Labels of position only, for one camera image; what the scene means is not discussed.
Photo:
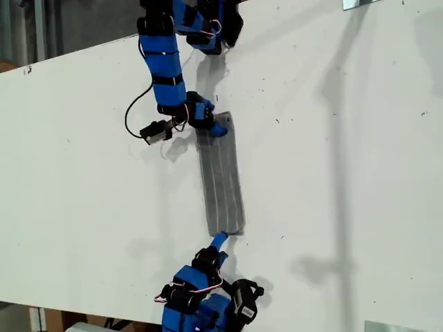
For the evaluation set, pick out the grey striped square towel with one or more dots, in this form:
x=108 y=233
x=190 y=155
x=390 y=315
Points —
x=221 y=180

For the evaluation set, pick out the white plastic object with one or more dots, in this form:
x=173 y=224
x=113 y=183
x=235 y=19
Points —
x=86 y=328

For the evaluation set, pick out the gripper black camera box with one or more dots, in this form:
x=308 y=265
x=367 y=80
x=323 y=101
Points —
x=155 y=133
x=245 y=301

